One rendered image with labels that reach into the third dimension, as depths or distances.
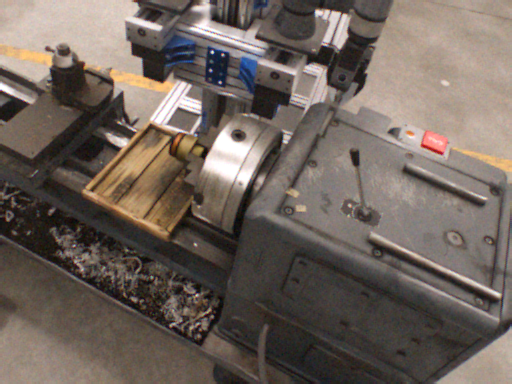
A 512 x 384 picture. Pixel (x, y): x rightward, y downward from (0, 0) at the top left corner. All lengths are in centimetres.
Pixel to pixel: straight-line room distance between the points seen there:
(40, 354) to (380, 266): 159
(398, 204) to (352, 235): 15
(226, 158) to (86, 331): 131
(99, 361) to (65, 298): 32
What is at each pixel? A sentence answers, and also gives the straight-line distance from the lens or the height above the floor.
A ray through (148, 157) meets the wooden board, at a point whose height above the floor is 89.
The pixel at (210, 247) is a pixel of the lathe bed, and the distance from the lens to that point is 144.
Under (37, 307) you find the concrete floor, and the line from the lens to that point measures 237.
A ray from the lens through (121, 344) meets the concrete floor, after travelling 225.
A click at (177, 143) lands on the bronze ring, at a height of 111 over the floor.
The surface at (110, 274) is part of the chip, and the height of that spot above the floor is 59.
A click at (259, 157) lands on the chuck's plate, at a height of 123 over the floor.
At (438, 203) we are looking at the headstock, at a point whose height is 126.
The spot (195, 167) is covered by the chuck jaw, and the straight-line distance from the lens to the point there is 129.
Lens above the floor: 212
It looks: 47 degrees down
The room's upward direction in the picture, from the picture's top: 11 degrees clockwise
